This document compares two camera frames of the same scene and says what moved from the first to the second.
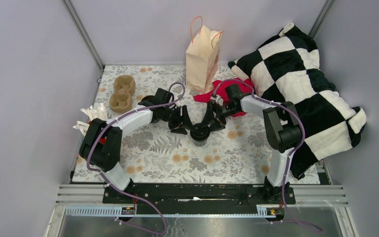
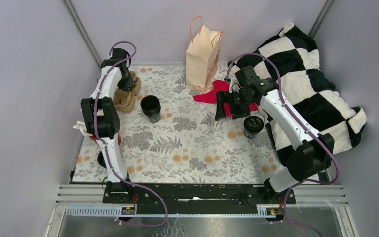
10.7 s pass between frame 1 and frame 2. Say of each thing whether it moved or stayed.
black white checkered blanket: stayed
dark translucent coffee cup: moved
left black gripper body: moved
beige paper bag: stayed
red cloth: stayed
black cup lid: moved
